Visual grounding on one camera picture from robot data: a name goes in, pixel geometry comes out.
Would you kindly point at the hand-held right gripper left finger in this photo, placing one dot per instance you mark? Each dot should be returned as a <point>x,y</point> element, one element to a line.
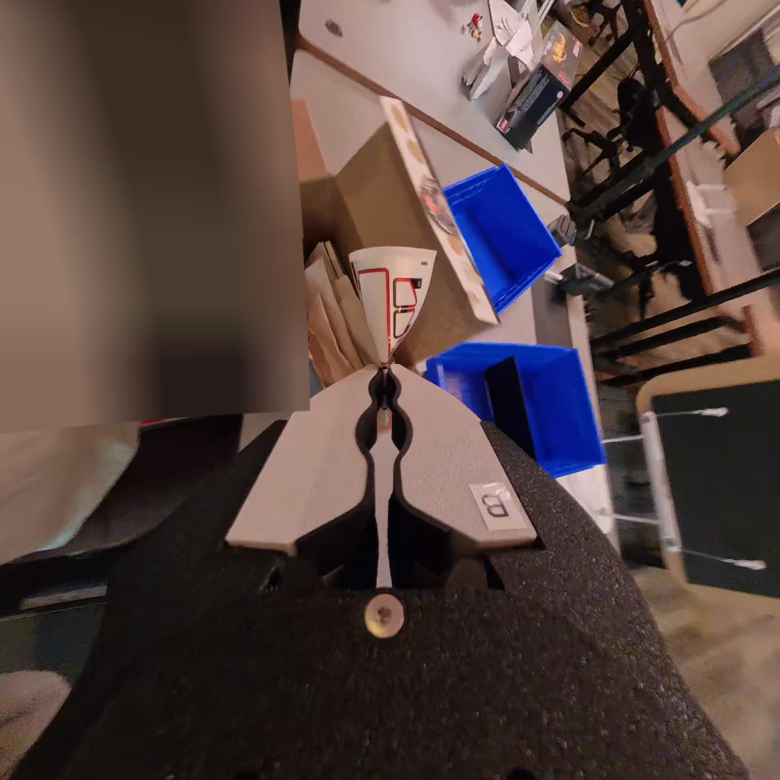
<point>304,475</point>

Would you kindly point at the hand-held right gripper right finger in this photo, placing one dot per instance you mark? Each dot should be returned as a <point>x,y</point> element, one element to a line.
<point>451,475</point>

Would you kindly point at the brown paper bag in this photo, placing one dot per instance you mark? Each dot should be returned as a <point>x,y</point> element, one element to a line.
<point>329,317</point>

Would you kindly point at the white sticker sheet red print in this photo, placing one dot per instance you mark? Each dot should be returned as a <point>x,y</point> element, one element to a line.
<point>384,286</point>

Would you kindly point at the black toy set box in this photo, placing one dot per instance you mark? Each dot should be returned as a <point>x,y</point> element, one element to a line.
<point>536,91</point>
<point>378,201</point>

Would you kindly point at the metal desk clamp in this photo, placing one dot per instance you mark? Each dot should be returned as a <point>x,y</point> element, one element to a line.
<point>582,277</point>

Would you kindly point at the grey desk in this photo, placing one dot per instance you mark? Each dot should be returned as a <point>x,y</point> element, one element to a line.
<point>688,36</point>
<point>341,103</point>
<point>390,49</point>

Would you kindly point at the blue plastic bin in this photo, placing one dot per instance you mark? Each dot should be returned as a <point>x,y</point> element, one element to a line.
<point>560,414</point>
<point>506,225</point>

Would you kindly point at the closed black toy set box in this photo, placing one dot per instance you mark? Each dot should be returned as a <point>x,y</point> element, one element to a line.
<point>536,91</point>

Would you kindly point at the cardboard box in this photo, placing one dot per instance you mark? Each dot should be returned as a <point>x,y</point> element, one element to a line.
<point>755,177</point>

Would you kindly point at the white paper bags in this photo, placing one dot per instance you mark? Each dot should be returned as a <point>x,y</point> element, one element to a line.
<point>503,36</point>

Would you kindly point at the small toy figure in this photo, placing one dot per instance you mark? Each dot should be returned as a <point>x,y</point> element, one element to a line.
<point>474,27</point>

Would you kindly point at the black board with pale frame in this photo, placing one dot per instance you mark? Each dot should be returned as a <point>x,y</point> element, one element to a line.
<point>719,487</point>

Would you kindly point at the black metal frame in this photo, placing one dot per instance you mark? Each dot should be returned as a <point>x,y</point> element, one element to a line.
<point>637,61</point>

